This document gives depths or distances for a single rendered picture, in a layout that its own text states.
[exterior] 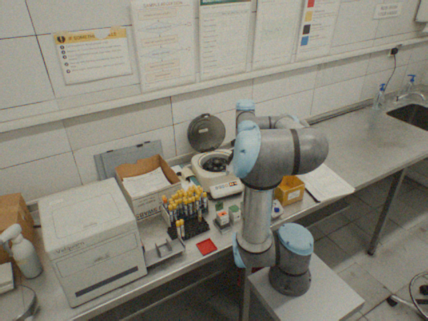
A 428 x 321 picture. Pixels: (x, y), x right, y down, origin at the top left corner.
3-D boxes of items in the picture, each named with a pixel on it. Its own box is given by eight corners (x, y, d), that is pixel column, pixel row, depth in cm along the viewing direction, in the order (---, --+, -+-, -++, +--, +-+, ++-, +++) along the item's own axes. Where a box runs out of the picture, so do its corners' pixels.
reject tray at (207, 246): (202, 255, 129) (202, 255, 129) (195, 245, 134) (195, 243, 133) (217, 249, 132) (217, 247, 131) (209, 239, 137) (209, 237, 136)
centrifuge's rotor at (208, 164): (208, 182, 161) (208, 171, 157) (198, 167, 173) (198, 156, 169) (236, 176, 166) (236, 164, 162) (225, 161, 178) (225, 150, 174)
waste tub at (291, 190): (281, 208, 153) (283, 192, 147) (265, 192, 163) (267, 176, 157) (303, 199, 158) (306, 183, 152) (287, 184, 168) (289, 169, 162)
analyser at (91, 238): (71, 309, 110) (44, 251, 93) (59, 255, 130) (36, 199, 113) (154, 271, 123) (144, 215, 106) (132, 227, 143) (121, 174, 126)
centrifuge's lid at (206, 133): (186, 118, 163) (182, 113, 170) (191, 160, 174) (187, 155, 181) (225, 111, 169) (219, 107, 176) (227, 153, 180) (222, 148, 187)
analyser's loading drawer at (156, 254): (137, 273, 120) (135, 264, 117) (132, 261, 125) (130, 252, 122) (186, 251, 128) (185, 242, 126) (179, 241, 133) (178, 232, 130)
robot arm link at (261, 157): (277, 273, 106) (303, 148, 70) (233, 275, 105) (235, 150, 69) (271, 243, 115) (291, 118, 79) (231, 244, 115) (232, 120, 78)
